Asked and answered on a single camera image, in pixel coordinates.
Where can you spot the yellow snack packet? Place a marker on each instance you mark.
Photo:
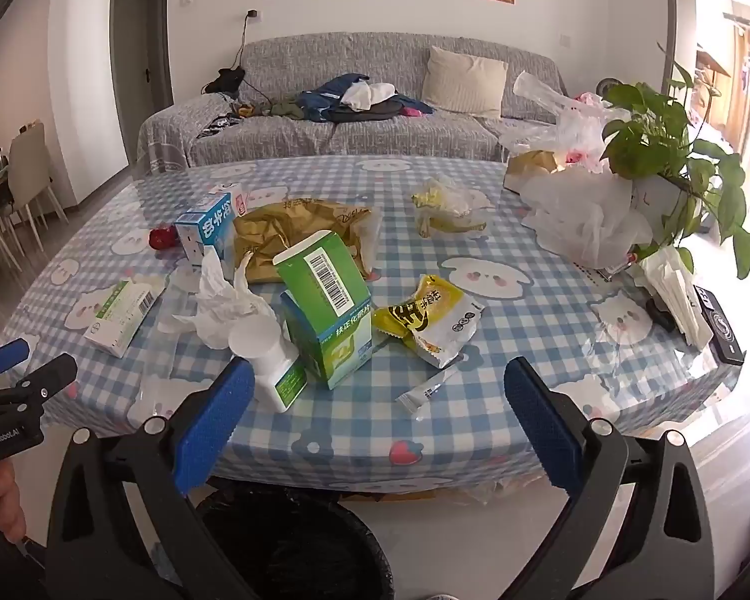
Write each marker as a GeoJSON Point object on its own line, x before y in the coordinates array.
{"type": "Point", "coordinates": [428, 319]}

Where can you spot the round desk fan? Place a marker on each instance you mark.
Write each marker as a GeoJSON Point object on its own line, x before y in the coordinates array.
{"type": "Point", "coordinates": [606, 86]}

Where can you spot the olive green cloth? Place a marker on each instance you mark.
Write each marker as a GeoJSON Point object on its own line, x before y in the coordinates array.
{"type": "Point", "coordinates": [284, 110]}

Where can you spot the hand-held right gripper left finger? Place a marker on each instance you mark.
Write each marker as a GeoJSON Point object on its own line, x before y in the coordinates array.
{"type": "Point", "coordinates": [215, 425]}

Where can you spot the black waste bin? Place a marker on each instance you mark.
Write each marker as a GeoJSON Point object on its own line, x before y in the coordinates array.
{"type": "Point", "coordinates": [287, 544]}

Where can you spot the cream pillow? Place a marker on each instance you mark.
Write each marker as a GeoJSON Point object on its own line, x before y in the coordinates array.
{"type": "Point", "coordinates": [465, 81]}

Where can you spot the green and white medicine box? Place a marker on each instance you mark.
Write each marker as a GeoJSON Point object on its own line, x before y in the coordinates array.
{"type": "Point", "coordinates": [122, 315]}

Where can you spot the black and white patterned cloth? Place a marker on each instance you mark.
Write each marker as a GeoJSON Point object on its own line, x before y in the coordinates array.
{"type": "Point", "coordinates": [215, 126]}

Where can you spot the pink cloth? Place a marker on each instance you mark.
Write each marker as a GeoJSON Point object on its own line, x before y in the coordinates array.
{"type": "Point", "coordinates": [412, 112]}

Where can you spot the clothes pile on sofa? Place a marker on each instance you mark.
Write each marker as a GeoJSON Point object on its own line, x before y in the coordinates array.
{"type": "Point", "coordinates": [325, 100]}

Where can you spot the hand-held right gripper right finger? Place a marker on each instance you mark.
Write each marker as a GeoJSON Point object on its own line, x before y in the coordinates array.
{"type": "Point", "coordinates": [540, 425]}

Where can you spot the blue and white milk carton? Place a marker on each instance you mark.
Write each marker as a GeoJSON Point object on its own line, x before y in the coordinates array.
{"type": "Point", "coordinates": [209, 231]}

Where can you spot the person's left hand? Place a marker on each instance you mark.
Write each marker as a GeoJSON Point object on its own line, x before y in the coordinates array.
{"type": "Point", "coordinates": [6, 500]}

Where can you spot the red crumpled wrapper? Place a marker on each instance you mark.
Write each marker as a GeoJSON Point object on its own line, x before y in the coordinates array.
{"type": "Point", "coordinates": [162, 239]}

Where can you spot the flat black box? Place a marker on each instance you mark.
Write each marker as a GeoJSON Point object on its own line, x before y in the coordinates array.
{"type": "Point", "coordinates": [722, 325]}

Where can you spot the potted green plant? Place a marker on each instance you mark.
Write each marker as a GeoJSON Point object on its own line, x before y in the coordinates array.
{"type": "Point", "coordinates": [656, 131]}

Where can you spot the gold foil bag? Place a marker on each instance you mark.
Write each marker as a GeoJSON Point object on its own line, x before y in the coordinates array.
{"type": "Point", "coordinates": [306, 231]}

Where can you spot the white sachet stick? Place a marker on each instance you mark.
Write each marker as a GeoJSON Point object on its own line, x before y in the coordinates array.
{"type": "Point", "coordinates": [428, 390]}

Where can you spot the grey sofa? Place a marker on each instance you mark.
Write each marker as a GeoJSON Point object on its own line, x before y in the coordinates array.
{"type": "Point", "coordinates": [381, 134]}

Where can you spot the black garment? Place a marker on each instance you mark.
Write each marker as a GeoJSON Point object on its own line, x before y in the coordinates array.
{"type": "Point", "coordinates": [228, 80]}

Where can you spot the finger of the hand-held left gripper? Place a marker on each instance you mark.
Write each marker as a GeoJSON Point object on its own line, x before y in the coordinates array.
{"type": "Point", "coordinates": [47, 381]}
{"type": "Point", "coordinates": [3, 357]}

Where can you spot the white bottle with green label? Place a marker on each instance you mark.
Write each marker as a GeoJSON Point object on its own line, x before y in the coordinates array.
{"type": "Point", "coordinates": [269, 362]}

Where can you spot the plastic bag with red print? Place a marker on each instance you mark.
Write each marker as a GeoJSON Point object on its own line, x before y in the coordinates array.
{"type": "Point", "coordinates": [562, 125]}

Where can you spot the blue checked tablecloth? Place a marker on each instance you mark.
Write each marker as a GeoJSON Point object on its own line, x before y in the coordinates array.
{"type": "Point", "coordinates": [525, 337]}

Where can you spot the grey door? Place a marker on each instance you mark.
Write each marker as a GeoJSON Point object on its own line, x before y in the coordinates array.
{"type": "Point", "coordinates": [134, 44]}

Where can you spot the white tissue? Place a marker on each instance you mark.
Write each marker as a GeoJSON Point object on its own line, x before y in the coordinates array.
{"type": "Point", "coordinates": [225, 306]}

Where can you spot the pack of white napkins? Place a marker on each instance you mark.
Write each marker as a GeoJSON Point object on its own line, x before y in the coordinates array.
{"type": "Point", "coordinates": [678, 294]}

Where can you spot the green and white carton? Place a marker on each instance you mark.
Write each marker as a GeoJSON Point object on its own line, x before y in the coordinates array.
{"type": "Point", "coordinates": [325, 312]}

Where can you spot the banana peel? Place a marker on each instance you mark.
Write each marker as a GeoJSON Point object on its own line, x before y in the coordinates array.
{"type": "Point", "coordinates": [444, 206]}

